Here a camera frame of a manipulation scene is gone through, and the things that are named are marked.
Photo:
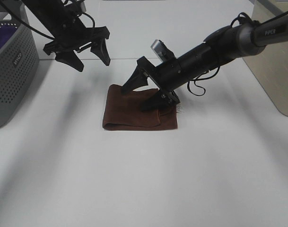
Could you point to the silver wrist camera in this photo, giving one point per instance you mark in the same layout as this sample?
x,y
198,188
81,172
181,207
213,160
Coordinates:
x,y
79,5
162,52

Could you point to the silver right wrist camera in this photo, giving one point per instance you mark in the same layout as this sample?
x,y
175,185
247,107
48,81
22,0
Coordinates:
x,y
162,52

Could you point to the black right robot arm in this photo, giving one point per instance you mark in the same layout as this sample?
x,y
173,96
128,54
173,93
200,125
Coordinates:
x,y
249,38

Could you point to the white towel care label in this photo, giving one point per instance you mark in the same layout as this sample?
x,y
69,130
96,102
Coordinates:
x,y
179,109

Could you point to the beige plastic bin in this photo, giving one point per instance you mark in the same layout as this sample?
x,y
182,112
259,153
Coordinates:
x,y
271,66

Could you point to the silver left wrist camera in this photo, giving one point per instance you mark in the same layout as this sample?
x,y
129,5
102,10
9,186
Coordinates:
x,y
79,5

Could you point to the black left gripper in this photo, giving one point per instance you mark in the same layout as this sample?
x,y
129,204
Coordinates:
x,y
71,34

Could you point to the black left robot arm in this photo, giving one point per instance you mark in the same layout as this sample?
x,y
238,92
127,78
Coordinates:
x,y
41,8

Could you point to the purple cloth in basket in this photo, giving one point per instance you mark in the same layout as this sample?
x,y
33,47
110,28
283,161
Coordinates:
x,y
6,32

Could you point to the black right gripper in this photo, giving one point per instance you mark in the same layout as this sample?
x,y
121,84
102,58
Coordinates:
x,y
164,98

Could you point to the grey perforated plastic basket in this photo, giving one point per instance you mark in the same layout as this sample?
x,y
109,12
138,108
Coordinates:
x,y
18,61

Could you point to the brown square towel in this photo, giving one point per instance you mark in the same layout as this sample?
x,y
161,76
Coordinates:
x,y
123,113

